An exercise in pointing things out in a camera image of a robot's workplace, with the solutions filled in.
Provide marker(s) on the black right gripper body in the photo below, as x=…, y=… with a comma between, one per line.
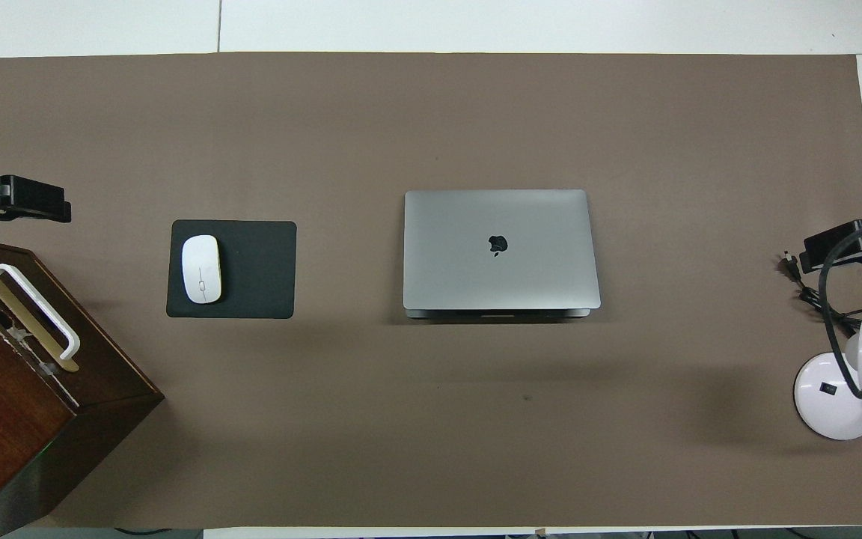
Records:
x=850, y=253

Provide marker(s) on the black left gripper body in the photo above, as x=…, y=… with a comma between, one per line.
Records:
x=31, y=201

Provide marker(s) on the grey aluminium laptop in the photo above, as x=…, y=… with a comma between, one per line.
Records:
x=476, y=277

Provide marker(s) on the white desk lamp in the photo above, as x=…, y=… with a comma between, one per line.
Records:
x=812, y=404

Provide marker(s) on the white computer mouse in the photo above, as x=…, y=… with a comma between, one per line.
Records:
x=200, y=269

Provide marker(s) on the black mouse pad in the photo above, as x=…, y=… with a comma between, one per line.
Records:
x=259, y=269

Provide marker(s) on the large brown table mat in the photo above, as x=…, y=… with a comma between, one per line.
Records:
x=431, y=434

